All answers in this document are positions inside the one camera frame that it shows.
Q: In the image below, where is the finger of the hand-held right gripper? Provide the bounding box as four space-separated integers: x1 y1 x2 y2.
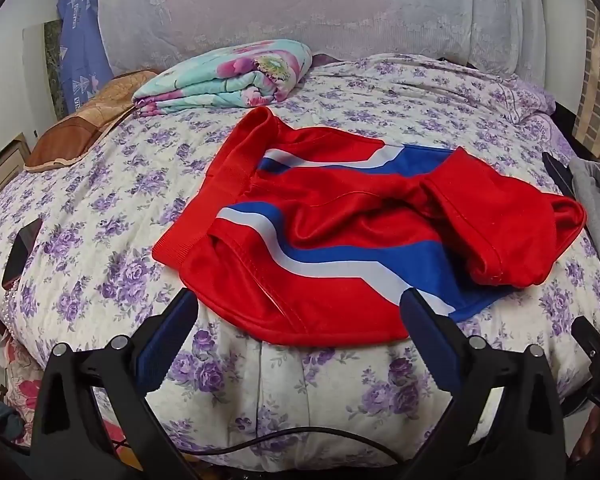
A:
571 316 600 361

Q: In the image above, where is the grey garment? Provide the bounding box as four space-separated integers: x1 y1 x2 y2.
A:
567 157 600 306

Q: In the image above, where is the dark cloth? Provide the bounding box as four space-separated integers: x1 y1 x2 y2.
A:
541 151 577 197

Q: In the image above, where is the black phone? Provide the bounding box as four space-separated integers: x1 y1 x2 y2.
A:
2 217 44 291

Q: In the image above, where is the folded teal floral blanket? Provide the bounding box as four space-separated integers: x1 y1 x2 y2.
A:
132 39 313 117

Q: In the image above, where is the purple pillow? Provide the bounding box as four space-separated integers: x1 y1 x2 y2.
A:
480 74 557 123

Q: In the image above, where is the pink floral cloth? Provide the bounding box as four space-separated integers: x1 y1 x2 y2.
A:
4 337 48 448

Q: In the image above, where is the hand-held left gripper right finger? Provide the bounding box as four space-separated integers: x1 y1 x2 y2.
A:
400 287 568 480

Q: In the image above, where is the red blue white jacket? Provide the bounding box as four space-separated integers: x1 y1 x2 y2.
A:
151 106 588 347

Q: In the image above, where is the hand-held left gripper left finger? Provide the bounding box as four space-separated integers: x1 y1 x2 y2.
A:
30 287 201 480

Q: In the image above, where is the brown cushion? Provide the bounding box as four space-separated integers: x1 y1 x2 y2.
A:
24 71 158 173

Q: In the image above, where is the purple floral bedspread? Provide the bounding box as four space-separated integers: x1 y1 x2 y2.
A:
0 52 600 466

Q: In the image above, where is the black cable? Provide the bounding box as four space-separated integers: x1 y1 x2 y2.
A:
110 426 407 467

